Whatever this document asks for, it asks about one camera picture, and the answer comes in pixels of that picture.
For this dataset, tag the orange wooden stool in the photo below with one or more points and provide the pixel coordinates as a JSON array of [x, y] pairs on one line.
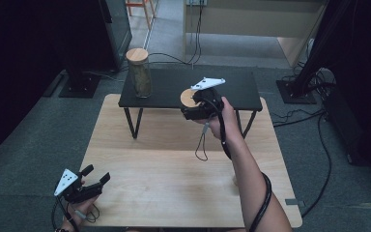
[[146, 9]]

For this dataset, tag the small grey tape piece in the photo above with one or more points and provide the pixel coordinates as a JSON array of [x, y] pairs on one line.
[[294, 202]]

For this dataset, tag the black metal stand post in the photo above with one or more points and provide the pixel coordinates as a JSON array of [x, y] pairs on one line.
[[322, 38]]

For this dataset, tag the tall glass jar wooden lid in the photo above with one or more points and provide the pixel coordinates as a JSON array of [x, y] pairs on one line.
[[139, 77]]

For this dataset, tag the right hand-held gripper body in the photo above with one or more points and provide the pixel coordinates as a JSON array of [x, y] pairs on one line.
[[206, 109]]

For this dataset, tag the person's left hand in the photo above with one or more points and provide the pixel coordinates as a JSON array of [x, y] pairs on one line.
[[80, 209]]

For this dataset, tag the beige desk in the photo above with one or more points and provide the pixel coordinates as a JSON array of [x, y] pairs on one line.
[[238, 16]]

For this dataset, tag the small jar cork lid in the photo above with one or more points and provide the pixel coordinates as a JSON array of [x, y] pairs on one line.
[[188, 99]]

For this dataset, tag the black equipment case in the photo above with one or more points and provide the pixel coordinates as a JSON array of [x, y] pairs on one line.
[[351, 129]]

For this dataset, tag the person's right hand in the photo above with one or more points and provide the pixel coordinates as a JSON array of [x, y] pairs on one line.
[[230, 125]]

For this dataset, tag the dark display panel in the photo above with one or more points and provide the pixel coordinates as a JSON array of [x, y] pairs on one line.
[[117, 29]]

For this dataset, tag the white power strip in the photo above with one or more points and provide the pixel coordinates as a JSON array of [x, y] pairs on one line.
[[196, 2]]

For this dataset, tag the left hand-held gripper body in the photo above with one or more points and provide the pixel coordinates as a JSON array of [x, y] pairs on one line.
[[80, 192]]

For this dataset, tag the black metal-legged shelf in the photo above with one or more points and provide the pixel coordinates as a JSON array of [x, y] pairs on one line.
[[167, 83]]

